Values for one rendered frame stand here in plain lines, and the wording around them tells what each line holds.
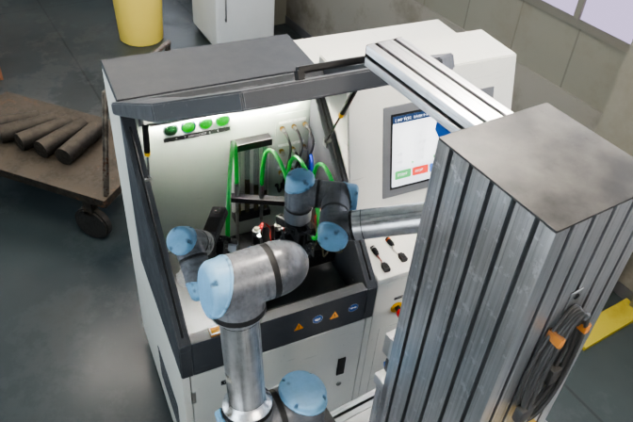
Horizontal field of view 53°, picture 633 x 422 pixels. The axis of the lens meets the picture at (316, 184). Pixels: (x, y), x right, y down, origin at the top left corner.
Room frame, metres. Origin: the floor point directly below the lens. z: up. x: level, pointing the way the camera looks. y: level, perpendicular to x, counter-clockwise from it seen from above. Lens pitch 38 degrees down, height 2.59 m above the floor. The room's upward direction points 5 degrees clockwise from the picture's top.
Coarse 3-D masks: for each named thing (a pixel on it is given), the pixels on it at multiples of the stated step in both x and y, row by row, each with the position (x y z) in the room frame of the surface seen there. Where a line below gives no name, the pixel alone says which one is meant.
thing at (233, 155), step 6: (234, 144) 1.63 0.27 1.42; (234, 150) 1.60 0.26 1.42; (234, 156) 1.75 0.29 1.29; (228, 168) 1.53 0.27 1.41; (228, 174) 1.51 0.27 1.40; (228, 180) 1.49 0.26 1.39; (228, 186) 1.48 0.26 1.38; (228, 192) 1.46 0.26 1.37; (228, 198) 1.45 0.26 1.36; (228, 204) 1.43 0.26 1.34; (228, 210) 1.42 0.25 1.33; (228, 216) 1.41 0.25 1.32; (228, 222) 1.40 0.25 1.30; (228, 228) 1.40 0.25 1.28; (228, 234) 1.39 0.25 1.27
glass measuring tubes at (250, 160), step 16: (240, 144) 1.82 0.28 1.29; (256, 144) 1.85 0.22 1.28; (240, 160) 1.85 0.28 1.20; (256, 160) 1.85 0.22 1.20; (240, 176) 1.83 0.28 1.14; (256, 176) 1.85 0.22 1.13; (240, 192) 1.83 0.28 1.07; (256, 192) 1.85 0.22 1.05; (240, 208) 1.82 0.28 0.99; (256, 208) 1.85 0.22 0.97
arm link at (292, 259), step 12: (276, 240) 0.96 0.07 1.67; (288, 240) 0.98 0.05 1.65; (276, 252) 0.92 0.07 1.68; (288, 252) 0.92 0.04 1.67; (300, 252) 0.95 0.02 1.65; (288, 264) 0.90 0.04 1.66; (300, 264) 0.92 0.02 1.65; (288, 276) 0.88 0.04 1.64; (300, 276) 0.91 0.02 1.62; (288, 288) 0.88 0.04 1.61
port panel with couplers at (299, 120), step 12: (276, 120) 1.92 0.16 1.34; (288, 120) 1.94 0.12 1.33; (300, 120) 1.96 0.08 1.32; (276, 132) 1.92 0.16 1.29; (288, 132) 1.94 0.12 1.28; (300, 132) 1.96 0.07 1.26; (276, 144) 1.92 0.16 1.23; (288, 144) 1.94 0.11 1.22; (300, 156) 1.97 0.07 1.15; (276, 168) 1.92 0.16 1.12; (276, 180) 1.92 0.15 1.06
